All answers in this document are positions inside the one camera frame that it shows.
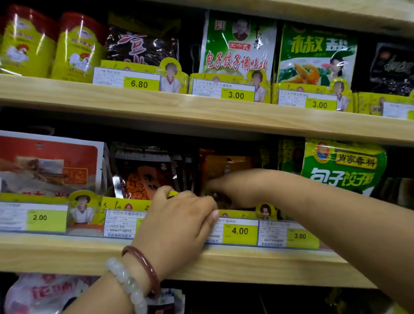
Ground dark spice packet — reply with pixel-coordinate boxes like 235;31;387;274
105;26;181;67

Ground dark seasoning packet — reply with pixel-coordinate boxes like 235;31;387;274
378;176;414;209

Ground white pink packet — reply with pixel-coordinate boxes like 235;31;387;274
5;273;98;314

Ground wooden store shelving with goods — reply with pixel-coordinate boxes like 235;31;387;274
0;0;414;314

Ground row of yellow price tags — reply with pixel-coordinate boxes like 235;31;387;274
0;191;321;250
91;58;414;120

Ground brown orange packet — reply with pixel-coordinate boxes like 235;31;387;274
111;144;185;200

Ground yellow jar red lid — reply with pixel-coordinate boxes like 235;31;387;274
52;12;107;84
0;5;58;79

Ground person's right hand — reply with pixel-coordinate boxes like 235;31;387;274
206;168;287;209

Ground person's right forearm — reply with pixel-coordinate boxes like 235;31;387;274
272;170;414;311

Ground white bead bracelet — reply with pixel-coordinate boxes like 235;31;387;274
105;257;148;314

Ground dark red bracelet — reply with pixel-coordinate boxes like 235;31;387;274
122;245;161;300

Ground green orange seasoning packet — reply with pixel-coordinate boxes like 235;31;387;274
278;22;358;88

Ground red white flat packet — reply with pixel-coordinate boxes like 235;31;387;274
0;131;107;197

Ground red brown clear packet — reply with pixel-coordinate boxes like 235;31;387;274
145;288;186;314

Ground person's left hand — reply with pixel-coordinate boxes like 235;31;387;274
132;186;220;280

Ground black seasoning packet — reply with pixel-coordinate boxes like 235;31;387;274
370;42;414;97

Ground green white seasoning packet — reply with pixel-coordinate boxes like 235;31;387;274
201;12;278;79

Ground yellow dumpling seasoning packets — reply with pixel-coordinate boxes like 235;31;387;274
199;150;254;195

